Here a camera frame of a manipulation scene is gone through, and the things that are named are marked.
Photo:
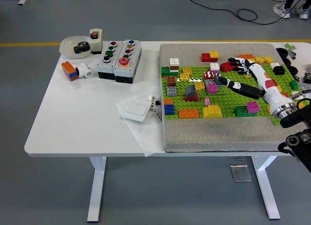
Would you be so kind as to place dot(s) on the orange long brick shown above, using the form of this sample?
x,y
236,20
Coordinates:
x,y
285,94
245,56
189,113

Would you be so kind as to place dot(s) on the small orange brick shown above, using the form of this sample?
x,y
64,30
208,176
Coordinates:
x,y
168,101

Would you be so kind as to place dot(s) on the printed label strip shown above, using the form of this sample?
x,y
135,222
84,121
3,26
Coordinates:
x,y
158,116

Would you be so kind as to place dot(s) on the white wall switch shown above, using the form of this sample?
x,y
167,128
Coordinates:
x,y
134,110

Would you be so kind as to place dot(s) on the black metal gear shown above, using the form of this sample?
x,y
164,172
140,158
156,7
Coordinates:
x,y
82,48

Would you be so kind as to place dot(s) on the lime green long brick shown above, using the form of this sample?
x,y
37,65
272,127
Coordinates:
x,y
276,121

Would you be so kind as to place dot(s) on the multicoloured brick stack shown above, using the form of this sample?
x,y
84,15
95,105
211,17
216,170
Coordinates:
x,y
69,68

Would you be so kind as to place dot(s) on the translucent paper sheet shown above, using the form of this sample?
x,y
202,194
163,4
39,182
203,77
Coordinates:
x,y
148,140

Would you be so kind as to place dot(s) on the person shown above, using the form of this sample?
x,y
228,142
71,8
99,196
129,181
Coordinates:
x,y
281,10

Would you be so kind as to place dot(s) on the grey three-button control box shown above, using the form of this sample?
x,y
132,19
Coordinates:
x,y
104,68

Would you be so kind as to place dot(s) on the dark grey slope brick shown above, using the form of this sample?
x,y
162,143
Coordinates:
x,y
219,82

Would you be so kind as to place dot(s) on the clear plastic bag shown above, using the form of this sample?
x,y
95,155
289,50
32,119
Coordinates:
x,y
307,68
306,87

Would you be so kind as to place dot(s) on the pink flat brick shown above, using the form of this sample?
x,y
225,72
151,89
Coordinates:
x,y
215,72

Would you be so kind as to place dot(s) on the magenta square brick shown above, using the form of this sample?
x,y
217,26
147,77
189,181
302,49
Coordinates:
x,y
252,107

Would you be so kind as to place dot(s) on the grey emergency-stop control box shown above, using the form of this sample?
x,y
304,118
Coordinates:
x,y
124,72

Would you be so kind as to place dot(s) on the black square brick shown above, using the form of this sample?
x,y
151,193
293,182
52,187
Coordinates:
x,y
279,70

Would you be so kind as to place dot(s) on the grey-brown mat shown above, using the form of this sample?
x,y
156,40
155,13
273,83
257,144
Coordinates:
x,y
194,137

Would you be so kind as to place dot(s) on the green studded baseplate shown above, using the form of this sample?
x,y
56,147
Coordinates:
x,y
226,101

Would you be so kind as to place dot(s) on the brown flat brick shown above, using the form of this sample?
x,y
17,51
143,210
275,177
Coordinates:
x,y
175,67

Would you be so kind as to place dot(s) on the green tool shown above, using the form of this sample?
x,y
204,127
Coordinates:
x,y
289,45

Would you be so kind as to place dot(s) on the red slope brick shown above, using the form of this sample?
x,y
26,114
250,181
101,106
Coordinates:
x,y
192,98

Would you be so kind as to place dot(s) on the small pink brick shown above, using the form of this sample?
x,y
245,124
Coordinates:
x,y
207,101

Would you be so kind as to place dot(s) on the black box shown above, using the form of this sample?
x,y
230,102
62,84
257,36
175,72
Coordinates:
x,y
307,78

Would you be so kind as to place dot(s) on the dark green square brick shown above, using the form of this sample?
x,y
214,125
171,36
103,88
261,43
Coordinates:
x,y
165,69

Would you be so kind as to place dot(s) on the yellow curved brick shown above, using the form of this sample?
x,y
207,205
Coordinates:
x,y
212,115

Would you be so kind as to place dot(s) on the red long brick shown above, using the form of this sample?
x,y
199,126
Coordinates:
x,y
224,67

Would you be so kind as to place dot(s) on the white square brick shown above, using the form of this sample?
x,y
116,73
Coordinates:
x,y
275,64
295,93
175,61
214,65

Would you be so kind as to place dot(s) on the cream red-green switch box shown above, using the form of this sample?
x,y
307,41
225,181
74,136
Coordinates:
x,y
96,44

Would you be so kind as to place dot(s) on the black toy tire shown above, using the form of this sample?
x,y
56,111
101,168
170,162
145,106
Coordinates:
x,y
281,53
292,70
287,62

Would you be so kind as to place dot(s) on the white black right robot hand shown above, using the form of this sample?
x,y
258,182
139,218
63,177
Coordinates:
x,y
260,74

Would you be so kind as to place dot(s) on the brown square brick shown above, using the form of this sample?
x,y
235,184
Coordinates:
x,y
171,81

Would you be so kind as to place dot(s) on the white labelled connector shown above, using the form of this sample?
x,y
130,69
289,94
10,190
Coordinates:
x,y
151,98

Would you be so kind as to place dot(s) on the blue square brick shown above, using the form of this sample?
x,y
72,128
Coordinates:
x,y
169,109

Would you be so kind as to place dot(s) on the pink square brick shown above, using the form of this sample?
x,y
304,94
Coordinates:
x,y
212,88

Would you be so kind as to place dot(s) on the small black cube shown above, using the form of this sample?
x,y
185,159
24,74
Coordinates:
x,y
158,102

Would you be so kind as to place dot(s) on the red square brick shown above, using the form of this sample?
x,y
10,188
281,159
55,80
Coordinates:
x,y
209,75

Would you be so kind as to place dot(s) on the metal floor cover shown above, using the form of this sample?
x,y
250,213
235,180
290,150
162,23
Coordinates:
x,y
240,172
236,158

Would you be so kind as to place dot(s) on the dark green long brick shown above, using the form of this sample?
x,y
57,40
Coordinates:
x,y
240,112

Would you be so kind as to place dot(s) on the cream plastic bowl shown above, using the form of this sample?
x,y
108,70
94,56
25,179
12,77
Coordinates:
x,y
66,46

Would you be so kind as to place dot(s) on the light grey square brick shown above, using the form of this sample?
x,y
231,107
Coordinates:
x,y
209,81
171,91

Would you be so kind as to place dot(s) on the dark grey roof brick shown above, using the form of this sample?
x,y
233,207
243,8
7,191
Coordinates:
x,y
190,90

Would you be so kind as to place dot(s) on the metal tool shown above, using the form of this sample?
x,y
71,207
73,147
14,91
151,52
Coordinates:
x,y
292,54

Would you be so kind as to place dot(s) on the white pipe tee fitting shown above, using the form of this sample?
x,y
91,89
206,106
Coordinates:
x,y
85,70

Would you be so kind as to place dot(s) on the white table leg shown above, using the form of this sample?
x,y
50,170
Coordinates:
x,y
97,186
266,186

